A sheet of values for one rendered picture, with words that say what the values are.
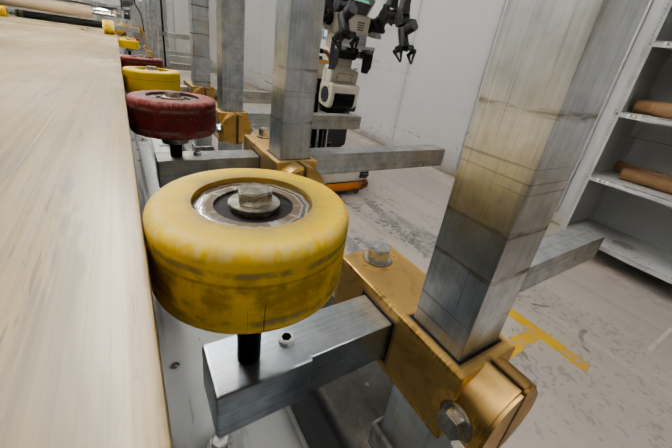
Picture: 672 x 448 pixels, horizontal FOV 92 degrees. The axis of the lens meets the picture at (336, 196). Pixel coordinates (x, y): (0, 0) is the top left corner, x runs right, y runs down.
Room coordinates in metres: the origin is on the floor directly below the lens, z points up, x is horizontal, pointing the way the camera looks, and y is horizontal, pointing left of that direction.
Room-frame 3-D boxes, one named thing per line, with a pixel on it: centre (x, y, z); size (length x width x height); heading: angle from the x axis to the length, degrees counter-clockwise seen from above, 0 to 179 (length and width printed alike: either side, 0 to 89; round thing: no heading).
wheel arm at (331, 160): (0.44, 0.01, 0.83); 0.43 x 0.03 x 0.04; 125
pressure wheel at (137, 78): (0.53, 0.32, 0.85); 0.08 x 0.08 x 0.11
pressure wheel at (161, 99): (0.33, 0.18, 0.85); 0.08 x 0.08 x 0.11
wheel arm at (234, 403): (0.23, -0.13, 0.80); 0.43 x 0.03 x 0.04; 125
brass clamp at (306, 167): (0.37, 0.07, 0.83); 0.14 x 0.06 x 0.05; 35
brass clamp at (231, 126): (0.58, 0.22, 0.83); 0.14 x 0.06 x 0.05; 35
